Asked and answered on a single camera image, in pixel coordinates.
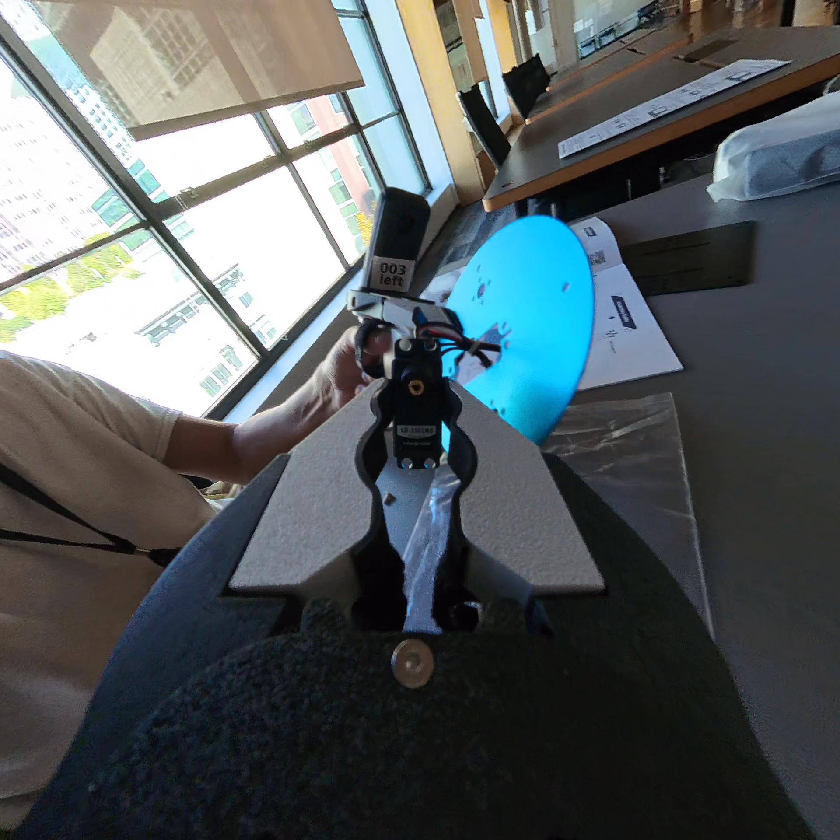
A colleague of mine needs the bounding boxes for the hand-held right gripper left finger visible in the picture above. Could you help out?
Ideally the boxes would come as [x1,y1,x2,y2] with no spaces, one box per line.
[228,379,403,632]

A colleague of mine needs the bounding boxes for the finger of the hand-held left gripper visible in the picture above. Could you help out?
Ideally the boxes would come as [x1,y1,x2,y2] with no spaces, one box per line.
[392,302,464,337]

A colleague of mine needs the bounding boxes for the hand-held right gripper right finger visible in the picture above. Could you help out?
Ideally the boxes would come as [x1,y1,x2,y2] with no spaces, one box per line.
[436,384,606,631]

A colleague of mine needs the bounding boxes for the red white black servo cable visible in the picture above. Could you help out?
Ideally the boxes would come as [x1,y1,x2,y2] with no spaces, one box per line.
[413,308,506,370]

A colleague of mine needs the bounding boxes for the black servo motor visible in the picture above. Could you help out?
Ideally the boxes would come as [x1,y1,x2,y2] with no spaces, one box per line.
[382,336,455,471]

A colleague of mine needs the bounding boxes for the blue round metal plate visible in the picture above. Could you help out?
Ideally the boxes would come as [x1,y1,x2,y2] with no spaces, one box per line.
[443,215,595,446]

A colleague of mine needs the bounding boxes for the person's left forearm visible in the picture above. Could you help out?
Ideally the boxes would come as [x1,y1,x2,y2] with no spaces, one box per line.
[157,392,342,488]

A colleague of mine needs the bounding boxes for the grey wood-edged desk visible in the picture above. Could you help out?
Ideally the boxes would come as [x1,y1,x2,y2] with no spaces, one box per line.
[482,26,840,212]
[525,29,695,126]

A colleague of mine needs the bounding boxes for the black rectangular desk plate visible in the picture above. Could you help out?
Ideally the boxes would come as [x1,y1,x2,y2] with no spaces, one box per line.
[620,221,757,298]

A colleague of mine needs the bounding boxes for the person's left hand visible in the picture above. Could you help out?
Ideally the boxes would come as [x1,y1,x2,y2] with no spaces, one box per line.
[314,325,395,421]

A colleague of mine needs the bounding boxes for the clear plastic bag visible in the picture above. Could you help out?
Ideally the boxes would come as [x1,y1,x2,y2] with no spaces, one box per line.
[403,392,716,641]

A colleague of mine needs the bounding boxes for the black office chair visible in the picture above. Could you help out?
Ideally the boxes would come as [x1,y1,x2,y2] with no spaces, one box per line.
[456,85,511,169]
[502,54,551,120]

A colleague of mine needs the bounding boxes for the large paned window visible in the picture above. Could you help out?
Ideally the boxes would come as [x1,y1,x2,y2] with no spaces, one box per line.
[0,0,433,421]

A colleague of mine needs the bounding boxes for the white instruction sheet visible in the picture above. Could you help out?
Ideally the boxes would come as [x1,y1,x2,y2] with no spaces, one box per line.
[420,217,685,392]

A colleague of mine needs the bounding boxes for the beige roller blind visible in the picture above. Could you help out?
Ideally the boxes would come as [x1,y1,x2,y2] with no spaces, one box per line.
[29,0,366,141]

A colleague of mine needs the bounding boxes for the printed paper sheet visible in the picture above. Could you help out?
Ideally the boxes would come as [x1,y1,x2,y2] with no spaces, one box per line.
[558,59,793,160]

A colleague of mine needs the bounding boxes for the white plastic bag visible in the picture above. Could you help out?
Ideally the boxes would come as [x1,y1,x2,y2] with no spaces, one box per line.
[706,91,840,203]

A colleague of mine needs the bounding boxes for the black shoulder strap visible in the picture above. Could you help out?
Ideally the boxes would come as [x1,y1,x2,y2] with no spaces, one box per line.
[0,462,183,569]

